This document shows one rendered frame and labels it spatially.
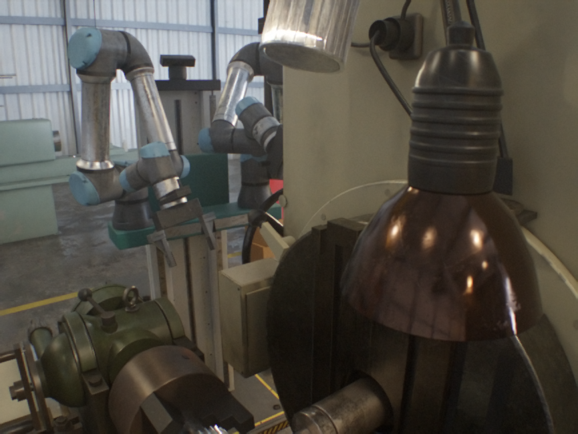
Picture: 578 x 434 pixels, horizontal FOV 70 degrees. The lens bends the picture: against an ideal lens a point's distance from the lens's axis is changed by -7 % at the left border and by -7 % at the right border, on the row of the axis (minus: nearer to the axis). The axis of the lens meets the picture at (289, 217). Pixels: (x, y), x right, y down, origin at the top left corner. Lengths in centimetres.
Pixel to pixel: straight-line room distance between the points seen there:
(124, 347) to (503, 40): 81
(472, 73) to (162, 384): 62
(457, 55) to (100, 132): 123
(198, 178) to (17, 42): 840
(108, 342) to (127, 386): 18
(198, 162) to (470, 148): 151
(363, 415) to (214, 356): 157
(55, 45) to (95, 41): 867
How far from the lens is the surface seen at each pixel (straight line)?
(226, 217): 166
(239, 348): 105
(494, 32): 61
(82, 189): 145
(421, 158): 30
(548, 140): 58
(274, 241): 90
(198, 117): 182
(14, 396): 101
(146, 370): 78
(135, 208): 155
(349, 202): 74
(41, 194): 610
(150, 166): 122
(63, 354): 95
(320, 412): 64
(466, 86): 29
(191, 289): 198
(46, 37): 1004
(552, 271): 57
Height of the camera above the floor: 173
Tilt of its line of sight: 16 degrees down
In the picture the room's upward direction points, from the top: straight up
